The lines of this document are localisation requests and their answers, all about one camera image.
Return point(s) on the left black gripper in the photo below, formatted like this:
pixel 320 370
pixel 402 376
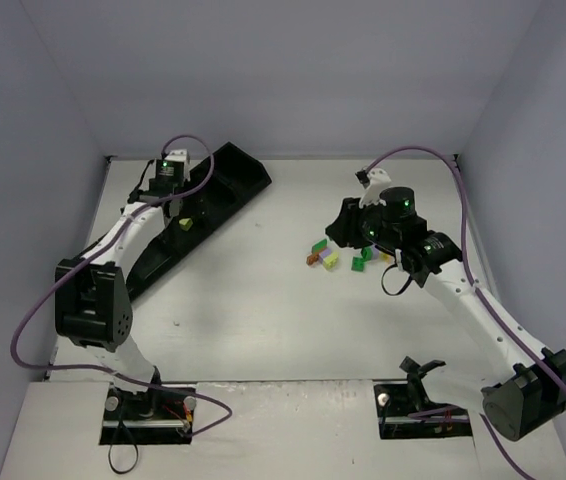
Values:
pixel 173 211

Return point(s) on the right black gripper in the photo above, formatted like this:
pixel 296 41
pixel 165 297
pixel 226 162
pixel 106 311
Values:
pixel 345 226

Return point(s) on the green lego brick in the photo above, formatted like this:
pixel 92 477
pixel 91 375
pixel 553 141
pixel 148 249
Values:
pixel 358 264

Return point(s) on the brown purple lime lego stack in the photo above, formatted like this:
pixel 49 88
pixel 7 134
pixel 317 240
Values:
pixel 326 257

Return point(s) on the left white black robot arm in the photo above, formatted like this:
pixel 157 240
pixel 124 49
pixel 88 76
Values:
pixel 93 308

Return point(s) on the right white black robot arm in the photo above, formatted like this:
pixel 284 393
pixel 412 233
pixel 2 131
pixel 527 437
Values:
pixel 525 385

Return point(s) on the black five-compartment sorting tray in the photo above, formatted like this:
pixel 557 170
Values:
pixel 237 179

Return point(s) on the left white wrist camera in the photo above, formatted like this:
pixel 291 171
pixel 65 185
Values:
pixel 177 157

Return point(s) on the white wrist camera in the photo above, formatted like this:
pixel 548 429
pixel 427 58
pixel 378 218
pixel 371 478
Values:
pixel 374 181
pixel 177 157

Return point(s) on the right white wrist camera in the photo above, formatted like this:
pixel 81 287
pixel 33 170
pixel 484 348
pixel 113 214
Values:
pixel 374 181

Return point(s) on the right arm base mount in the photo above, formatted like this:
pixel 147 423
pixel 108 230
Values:
pixel 405 412

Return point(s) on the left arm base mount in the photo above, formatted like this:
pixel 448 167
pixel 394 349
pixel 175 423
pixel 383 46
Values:
pixel 154 417

